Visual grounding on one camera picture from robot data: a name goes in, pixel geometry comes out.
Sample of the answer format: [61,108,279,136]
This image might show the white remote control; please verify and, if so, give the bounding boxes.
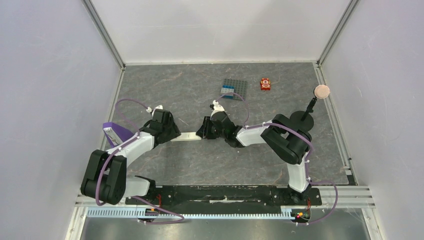
[171,132,202,142]

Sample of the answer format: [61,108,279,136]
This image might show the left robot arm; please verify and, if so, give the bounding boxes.
[80,107,181,206]

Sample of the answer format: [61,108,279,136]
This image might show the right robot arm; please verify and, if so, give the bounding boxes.
[195,110,315,204]

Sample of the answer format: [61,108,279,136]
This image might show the grey lego baseplate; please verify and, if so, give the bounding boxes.
[221,78,248,100]

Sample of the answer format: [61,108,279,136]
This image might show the purple holder block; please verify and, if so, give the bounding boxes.
[102,122,134,148]

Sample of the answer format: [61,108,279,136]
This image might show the red toy block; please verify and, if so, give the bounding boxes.
[260,78,271,91]

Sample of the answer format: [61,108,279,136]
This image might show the black microphone stand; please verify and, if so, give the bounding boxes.
[289,97,318,131]

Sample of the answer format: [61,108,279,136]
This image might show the beige microphone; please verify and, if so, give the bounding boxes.
[313,84,331,100]

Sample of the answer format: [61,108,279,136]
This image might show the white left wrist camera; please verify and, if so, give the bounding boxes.
[146,105,163,116]

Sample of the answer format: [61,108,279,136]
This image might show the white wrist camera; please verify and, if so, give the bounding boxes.
[146,105,163,116]
[209,99,225,117]

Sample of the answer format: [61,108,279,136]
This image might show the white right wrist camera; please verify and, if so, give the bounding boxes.
[209,99,225,117]

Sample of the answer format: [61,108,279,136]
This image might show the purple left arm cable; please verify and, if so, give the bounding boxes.
[95,98,185,226]

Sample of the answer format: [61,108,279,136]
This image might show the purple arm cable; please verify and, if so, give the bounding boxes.
[95,98,185,226]
[216,92,339,226]

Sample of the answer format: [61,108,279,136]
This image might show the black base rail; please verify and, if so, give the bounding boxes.
[125,185,323,215]

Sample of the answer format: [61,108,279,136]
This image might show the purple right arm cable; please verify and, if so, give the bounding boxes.
[216,92,339,226]

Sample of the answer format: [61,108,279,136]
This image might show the white slotted cable duct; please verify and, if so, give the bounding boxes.
[86,207,295,220]

